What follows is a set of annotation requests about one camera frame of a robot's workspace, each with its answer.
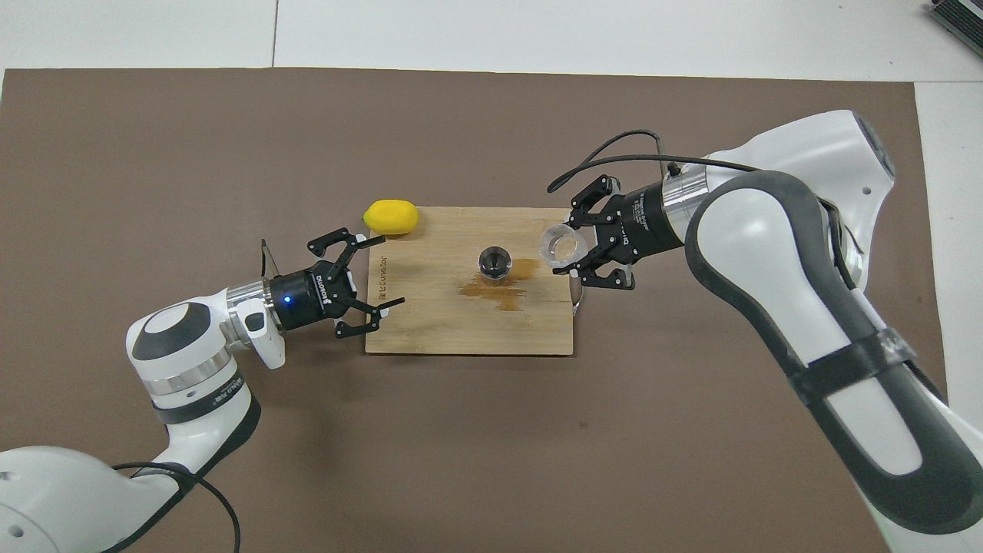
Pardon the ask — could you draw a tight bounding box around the brown table mat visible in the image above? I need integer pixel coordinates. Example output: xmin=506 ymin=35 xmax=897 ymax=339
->
xmin=0 ymin=68 xmax=967 ymax=553

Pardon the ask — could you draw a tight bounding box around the steel double jigger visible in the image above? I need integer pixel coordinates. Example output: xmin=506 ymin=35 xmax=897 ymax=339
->
xmin=476 ymin=246 xmax=513 ymax=286

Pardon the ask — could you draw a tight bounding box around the wooden cutting board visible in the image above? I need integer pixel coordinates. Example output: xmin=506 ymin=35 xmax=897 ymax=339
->
xmin=365 ymin=206 xmax=584 ymax=356

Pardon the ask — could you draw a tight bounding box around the yellow lemon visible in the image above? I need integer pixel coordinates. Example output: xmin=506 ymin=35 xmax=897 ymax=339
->
xmin=362 ymin=199 xmax=420 ymax=237

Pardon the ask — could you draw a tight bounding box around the grey ribbed device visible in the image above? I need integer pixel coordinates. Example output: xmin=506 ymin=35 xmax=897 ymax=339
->
xmin=925 ymin=0 xmax=983 ymax=39

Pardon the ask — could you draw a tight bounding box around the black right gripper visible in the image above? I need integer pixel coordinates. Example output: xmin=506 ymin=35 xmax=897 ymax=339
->
xmin=568 ymin=175 xmax=686 ymax=291

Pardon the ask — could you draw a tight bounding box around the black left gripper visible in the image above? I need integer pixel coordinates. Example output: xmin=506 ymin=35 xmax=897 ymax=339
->
xmin=269 ymin=228 xmax=405 ymax=340

